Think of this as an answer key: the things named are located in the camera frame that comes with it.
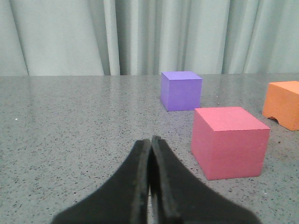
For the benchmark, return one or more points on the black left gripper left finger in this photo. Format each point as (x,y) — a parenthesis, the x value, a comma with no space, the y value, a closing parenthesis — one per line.
(122,199)

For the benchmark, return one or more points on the purple foam cube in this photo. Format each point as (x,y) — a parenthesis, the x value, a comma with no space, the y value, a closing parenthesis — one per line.
(180,90)

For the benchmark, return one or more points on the pale green curtain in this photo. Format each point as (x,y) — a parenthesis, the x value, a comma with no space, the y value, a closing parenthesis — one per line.
(146,37)

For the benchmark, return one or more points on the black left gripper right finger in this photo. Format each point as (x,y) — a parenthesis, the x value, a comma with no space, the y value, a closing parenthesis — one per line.
(178,197)

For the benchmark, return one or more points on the red foam cube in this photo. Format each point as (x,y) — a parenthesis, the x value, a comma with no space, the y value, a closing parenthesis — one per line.
(228,142)

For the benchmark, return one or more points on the orange foam cube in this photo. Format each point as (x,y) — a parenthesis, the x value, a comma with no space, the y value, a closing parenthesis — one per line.
(282,104)

